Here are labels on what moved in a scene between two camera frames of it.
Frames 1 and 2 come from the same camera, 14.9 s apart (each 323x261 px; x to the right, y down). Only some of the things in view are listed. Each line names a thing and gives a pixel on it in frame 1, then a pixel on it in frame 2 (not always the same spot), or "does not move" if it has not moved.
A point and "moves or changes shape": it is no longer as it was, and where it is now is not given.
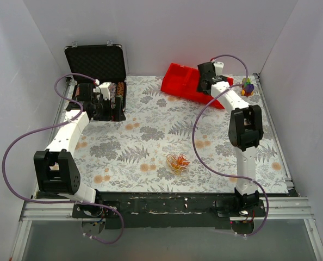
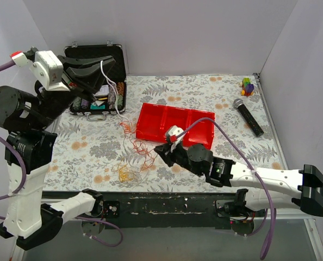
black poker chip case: [89, 63] does not move
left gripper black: [113, 109] to [67, 82]
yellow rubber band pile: [169, 159] to [124, 175]
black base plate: [169, 210] does not move
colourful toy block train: [247, 88] does not move
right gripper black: [201, 82] to [171, 153]
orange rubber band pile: [180, 161] moves or changes shape
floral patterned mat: [163, 143] does not move
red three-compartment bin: [182, 81] to [154, 120]
